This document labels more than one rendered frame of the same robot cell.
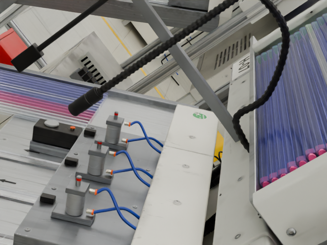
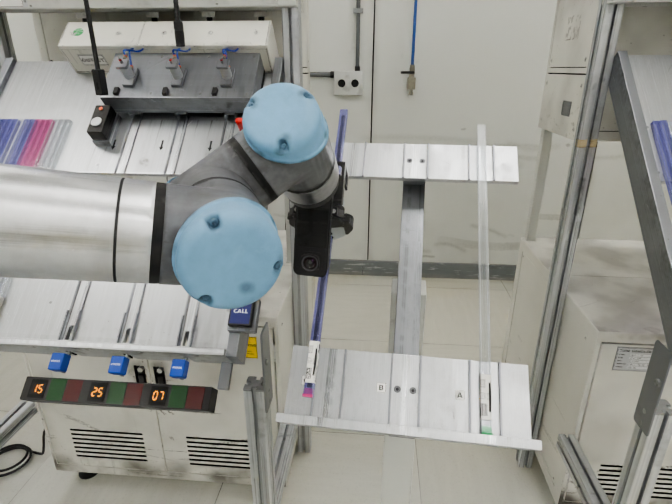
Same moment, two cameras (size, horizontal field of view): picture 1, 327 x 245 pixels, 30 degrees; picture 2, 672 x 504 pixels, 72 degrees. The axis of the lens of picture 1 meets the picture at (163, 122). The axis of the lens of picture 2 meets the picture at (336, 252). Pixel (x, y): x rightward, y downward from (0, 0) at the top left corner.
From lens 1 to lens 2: 99 cm
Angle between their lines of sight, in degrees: 66
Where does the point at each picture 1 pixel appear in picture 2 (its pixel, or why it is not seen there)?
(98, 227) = (235, 67)
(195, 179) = not seen: hidden behind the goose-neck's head
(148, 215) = (227, 42)
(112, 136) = (132, 71)
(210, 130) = (103, 25)
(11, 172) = (148, 146)
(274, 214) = not seen: outside the picture
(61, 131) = (107, 115)
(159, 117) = (28, 83)
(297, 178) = not seen: outside the picture
